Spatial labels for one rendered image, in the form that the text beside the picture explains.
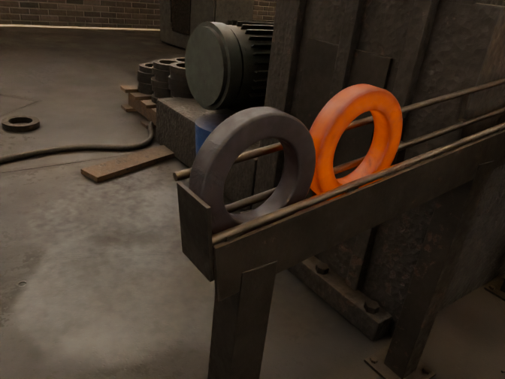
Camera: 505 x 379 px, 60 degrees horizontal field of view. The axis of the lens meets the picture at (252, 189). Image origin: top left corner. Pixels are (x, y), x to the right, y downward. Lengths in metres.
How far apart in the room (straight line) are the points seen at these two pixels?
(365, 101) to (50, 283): 1.09
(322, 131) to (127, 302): 0.89
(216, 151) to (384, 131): 0.31
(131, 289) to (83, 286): 0.14
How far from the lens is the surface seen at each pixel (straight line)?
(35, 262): 1.54
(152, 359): 1.18
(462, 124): 0.99
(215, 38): 1.93
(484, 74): 1.06
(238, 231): 0.54
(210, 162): 0.50
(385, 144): 0.72
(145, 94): 2.87
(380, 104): 0.67
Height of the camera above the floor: 0.87
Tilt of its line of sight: 26 degrees down
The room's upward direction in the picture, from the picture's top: 7 degrees clockwise
